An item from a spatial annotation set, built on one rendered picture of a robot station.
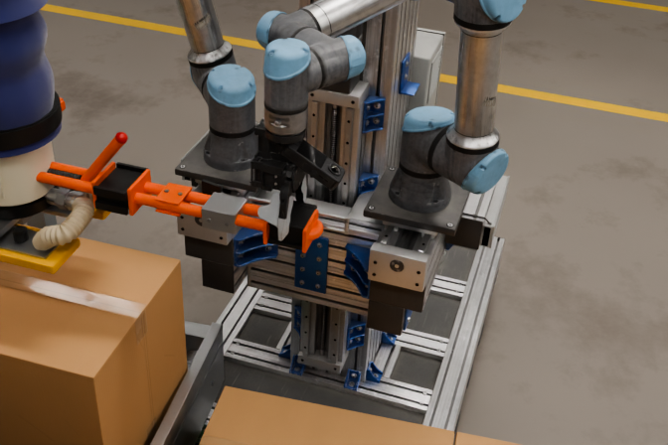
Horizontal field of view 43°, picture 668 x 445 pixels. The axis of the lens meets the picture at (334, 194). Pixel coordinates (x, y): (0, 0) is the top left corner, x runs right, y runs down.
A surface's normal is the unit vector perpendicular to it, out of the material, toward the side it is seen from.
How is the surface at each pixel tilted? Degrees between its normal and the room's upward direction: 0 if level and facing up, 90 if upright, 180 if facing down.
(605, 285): 0
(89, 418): 90
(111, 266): 0
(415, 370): 0
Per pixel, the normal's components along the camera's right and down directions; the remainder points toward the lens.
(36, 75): 0.88, 0.07
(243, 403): 0.04, -0.84
